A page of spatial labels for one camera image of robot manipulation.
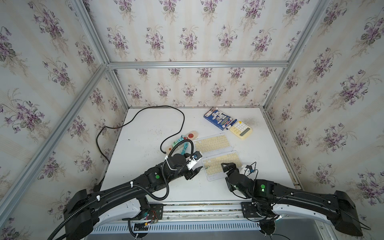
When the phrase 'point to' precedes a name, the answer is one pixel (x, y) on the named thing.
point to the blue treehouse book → (218, 118)
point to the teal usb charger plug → (180, 139)
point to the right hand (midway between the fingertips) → (223, 170)
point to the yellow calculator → (241, 129)
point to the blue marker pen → (232, 124)
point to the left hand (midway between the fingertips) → (199, 161)
